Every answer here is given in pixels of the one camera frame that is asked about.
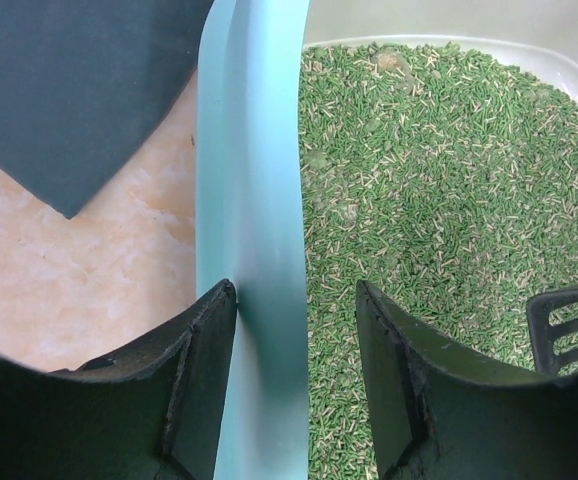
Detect teal plastic litter box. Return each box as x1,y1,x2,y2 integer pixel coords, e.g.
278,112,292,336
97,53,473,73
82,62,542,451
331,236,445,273
196,1,578,479

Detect black slotted litter scoop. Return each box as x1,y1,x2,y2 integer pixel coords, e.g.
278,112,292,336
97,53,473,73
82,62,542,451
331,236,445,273
526,285,578,375

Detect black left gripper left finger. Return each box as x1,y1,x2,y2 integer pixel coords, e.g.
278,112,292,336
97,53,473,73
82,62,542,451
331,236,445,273
0,280,237,479

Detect folded dark grey cloth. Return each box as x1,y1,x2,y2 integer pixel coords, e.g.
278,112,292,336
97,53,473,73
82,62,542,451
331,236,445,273
0,0,211,218

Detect green cat litter pellets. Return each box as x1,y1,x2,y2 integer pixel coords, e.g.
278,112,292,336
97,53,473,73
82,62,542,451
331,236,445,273
299,42,578,479

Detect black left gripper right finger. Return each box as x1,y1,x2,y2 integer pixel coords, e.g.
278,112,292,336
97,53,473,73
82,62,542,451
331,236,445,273
355,281,578,479

